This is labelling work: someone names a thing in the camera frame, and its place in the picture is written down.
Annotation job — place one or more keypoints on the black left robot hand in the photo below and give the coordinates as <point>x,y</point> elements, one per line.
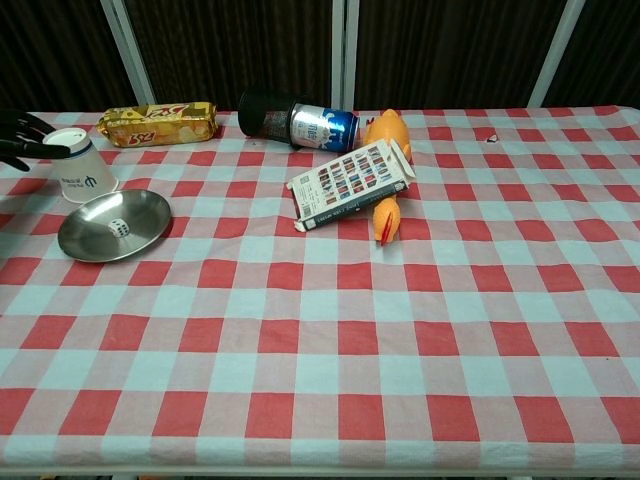
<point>15,145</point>

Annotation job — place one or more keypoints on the white paper cup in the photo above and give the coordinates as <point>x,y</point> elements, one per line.
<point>85,172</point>

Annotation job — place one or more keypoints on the white die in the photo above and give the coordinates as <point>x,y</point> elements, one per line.
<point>119,228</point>

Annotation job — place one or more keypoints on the round metal plate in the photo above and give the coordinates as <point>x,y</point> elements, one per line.
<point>90,240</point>

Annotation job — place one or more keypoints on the gold snack package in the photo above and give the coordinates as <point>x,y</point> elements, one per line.
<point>160,127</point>

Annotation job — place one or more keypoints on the black cylindrical jar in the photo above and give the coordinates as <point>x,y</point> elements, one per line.
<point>262,115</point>

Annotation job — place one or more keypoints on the blue silver drink can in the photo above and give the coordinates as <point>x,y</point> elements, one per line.
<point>325,130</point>

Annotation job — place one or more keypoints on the white printed card box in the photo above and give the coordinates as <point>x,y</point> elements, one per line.
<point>345,185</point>

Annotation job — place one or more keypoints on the red white checked tablecloth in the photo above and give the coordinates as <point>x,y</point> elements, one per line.
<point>320,350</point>

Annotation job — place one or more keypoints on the orange rubber chicken toy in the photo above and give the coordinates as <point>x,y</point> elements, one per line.
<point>390,131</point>

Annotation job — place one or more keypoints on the small paper scrap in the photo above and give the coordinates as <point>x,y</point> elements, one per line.
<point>490,138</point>

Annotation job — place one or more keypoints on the white slanted frame post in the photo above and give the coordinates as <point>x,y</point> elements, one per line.
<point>130,55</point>
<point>555,55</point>

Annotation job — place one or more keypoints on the white upright frame post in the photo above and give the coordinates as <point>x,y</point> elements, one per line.
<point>345,50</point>

